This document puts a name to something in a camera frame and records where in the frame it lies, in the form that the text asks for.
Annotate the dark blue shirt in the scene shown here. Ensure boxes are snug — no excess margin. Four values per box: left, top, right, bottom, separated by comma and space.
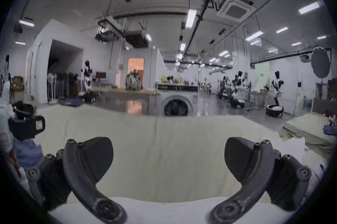
13, 137, 44, 172

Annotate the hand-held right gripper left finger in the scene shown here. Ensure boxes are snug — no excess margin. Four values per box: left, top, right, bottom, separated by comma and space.
26, 137, 128, 224

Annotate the round studio lamp on stand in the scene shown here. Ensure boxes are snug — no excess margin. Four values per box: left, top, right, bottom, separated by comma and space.
311, 47, 332, 102

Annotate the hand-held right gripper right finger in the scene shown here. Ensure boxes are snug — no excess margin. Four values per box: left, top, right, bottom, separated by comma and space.
205, 137, 312, 224

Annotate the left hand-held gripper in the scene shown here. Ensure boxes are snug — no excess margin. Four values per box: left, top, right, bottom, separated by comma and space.
0, 81, 46, 152

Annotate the bed with beige sheet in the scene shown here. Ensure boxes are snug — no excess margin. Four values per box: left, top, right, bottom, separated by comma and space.
282, 112, 337, 161
34, 107, 328, 203

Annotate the white standing fan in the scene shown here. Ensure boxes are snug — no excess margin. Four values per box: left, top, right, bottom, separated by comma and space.
47, 73, 58, 104

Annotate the brown padded headboard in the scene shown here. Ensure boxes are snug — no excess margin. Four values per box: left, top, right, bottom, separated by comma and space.
312, 98, 337, 118

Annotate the white and black humanoid robot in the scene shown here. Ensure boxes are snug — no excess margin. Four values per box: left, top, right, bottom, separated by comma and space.
80, 60, 95, 94
265, 71, 285, 118
227, 71, 248, 109

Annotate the white washing machine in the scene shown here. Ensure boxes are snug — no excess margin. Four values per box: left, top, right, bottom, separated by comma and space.
157, 90, 198, 117

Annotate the long wooden table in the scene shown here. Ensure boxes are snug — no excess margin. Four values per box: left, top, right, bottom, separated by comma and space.
91, 87, 160, 102

